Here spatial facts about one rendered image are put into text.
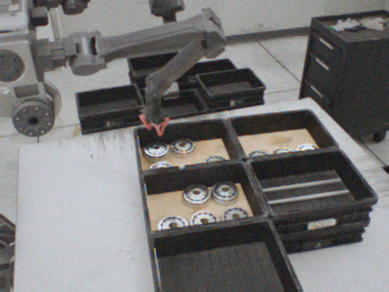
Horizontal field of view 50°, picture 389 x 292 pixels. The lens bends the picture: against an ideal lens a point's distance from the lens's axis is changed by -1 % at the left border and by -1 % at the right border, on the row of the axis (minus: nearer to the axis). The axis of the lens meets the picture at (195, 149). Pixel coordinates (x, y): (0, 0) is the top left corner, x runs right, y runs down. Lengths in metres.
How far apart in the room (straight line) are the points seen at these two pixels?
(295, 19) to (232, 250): 4.00
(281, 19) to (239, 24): 0.52
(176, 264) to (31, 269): 0.54
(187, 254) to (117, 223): 0.40
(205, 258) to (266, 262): 0.20
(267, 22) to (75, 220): 3.73
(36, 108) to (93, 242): 0.54
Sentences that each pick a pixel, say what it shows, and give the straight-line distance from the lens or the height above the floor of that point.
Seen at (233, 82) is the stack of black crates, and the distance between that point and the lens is 3.04.
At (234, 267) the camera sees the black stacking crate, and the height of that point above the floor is 0.83.
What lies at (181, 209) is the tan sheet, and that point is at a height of 0.83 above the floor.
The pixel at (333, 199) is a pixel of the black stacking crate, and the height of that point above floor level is 0.83.
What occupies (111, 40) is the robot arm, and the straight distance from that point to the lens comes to 1.22.
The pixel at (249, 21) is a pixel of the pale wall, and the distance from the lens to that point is 4.90.
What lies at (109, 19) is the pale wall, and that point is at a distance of 4.47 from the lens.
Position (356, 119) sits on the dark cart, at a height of 0.29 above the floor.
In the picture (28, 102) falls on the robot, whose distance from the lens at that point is 1.54.
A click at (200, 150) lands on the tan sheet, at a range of 1.82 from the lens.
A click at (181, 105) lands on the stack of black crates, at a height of 0.38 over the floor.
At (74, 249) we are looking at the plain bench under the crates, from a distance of 1.66.
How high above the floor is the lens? 1.94
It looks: 37 degrees down
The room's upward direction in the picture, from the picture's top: straight up
